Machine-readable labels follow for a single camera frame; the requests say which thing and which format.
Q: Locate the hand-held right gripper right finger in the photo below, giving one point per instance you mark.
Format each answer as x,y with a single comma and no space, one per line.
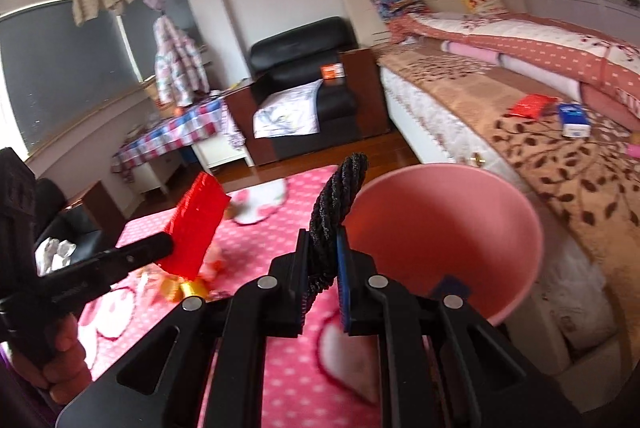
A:
344,278

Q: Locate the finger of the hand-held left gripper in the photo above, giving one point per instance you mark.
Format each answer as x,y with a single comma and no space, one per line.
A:
140,253

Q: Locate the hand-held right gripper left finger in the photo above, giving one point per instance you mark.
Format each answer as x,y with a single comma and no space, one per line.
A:
291,298

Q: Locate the red foil packet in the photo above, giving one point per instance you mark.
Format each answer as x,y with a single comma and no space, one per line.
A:
195,223

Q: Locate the pink plastic bin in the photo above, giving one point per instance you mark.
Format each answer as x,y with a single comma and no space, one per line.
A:
425,218

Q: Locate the person's left hand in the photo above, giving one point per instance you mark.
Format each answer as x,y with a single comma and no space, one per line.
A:
65,358

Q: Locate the black armchair with white cloth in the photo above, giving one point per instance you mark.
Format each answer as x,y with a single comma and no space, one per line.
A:
49,200

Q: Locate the crumpled white cloth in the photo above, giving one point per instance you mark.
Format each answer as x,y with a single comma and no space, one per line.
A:
55,255

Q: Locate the gold foil wrapper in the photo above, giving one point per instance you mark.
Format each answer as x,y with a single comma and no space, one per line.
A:
187,290

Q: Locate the white low table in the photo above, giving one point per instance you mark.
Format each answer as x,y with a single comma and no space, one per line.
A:
155,173

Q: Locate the pink polka dot blanket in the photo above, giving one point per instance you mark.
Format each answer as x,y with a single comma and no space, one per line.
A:
300,388

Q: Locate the checkered tablecloth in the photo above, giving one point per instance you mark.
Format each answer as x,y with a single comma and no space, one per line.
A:
175,132

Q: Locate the white cabinet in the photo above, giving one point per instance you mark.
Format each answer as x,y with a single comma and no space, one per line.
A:
222,155

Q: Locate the wide grey window blind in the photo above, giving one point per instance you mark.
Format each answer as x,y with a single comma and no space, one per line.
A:
65,77

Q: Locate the floral seat cloth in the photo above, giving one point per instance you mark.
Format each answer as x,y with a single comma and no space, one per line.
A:
285,112

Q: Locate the white bed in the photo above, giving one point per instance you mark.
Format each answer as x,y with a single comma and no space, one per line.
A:
435,122

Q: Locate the hanging puffy jacket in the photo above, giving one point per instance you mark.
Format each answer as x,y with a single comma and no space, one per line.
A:
175,57

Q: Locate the orange box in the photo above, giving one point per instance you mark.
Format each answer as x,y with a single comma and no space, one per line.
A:
332,72

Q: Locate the brown leaf pattern bedspread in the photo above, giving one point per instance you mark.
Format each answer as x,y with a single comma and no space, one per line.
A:
550,167

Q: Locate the black armchair with floral cloth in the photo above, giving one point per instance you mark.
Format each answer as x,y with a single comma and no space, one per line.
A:
300,42

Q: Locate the red snack packet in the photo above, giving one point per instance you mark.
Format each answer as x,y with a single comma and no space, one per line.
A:
532,105

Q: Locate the pink folded blanket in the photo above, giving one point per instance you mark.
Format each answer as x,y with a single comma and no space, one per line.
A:
500,60

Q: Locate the blue white box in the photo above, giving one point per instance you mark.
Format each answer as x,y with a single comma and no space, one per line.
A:
573,120

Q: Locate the blue colourful pillow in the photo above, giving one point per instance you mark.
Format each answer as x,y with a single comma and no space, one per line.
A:
400,3

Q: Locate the red floral quilt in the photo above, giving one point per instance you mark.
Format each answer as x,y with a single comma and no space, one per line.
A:
525,35

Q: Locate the yellow red pillow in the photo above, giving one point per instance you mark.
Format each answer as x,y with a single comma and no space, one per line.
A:
482,0

